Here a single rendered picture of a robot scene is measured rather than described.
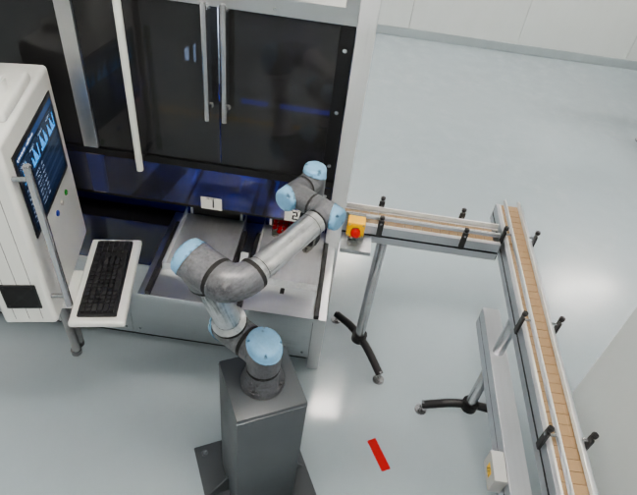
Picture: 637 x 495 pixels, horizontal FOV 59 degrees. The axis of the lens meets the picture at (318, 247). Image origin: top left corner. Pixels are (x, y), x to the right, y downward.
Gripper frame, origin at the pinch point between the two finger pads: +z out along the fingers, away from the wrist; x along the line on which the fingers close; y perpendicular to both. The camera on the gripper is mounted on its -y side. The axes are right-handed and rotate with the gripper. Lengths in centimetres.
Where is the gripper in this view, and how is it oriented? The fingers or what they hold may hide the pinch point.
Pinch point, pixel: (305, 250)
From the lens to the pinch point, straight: 198.5
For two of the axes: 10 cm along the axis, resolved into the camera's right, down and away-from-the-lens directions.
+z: -1.0, 7.3, 6.8
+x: -9.9, -1.4, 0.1
